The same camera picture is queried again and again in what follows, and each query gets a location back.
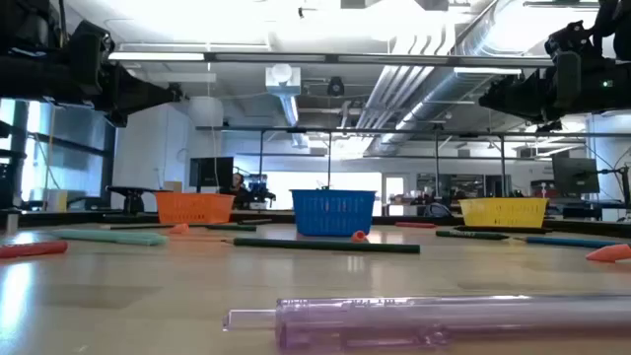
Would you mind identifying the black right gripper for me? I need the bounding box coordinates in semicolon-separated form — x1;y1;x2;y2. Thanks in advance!
478;51;591;122

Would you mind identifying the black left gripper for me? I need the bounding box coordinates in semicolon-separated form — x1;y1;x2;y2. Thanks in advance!
73;62;184;128

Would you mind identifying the yellow plastic basket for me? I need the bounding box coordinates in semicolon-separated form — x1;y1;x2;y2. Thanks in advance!
457;197;550;229

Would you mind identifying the orange plastic basket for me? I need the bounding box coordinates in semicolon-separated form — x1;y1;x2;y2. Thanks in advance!
155;191;236;226

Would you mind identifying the black pen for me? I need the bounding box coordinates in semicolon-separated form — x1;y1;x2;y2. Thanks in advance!
453;225;553;235

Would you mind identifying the green marker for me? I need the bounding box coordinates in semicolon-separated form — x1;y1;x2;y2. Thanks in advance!
435;230;512;242

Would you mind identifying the light blue pen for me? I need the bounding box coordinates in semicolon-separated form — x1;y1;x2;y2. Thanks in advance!
51;228;170;248

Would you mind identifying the black monitor on arm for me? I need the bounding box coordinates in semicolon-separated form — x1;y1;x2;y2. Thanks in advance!
551;156;601;196

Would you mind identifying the black computer monitor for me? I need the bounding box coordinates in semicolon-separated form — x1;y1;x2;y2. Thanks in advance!
188;156;235;193

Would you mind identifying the person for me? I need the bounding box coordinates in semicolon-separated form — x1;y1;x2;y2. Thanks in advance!
220;172;252;211

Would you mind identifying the yellow box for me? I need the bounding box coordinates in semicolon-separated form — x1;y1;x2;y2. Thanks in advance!
44;188;69;213

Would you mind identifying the grey overhead rig crossbeam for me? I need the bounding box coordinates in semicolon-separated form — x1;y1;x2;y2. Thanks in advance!
106;50;556;69

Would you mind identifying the blue plastic basket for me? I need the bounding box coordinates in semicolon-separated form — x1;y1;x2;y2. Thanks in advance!
290;188;378;238

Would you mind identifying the clear purple pen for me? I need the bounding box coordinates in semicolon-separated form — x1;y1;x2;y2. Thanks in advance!
221;294;631;352

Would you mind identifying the long dark green pencil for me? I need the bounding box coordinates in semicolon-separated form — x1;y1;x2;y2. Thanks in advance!
222;237;422;255

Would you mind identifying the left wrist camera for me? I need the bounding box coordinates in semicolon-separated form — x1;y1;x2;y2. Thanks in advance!
68;19;115;68

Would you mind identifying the silver ventilation duct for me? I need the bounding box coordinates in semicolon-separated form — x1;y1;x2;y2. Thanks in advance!
354;0;600;157

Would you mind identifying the black table frame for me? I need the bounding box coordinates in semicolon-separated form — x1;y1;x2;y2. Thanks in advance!
0;209;631;239

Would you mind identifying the black neighbouring rig frame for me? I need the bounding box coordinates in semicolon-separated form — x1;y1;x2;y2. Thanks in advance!
194;125;631;198

